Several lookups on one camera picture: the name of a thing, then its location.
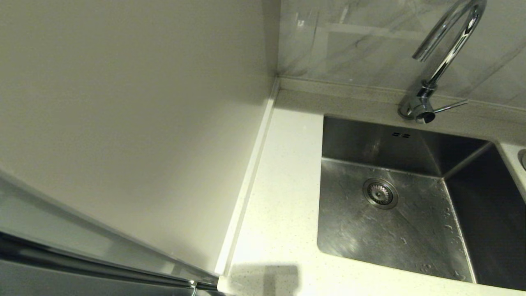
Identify white countertop edge strip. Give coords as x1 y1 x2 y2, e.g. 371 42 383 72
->
215 78 281 277

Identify round metal drain strainer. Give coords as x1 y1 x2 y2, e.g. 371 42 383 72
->
362 178 399 210

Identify chrome gooseneck faucet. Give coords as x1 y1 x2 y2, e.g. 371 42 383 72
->
398 0 487 125

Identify white cabinet side panel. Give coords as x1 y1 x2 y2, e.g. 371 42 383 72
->
0 0 281 275

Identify stainless steel sink basin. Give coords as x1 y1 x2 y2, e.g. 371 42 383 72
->
317 115 526 291

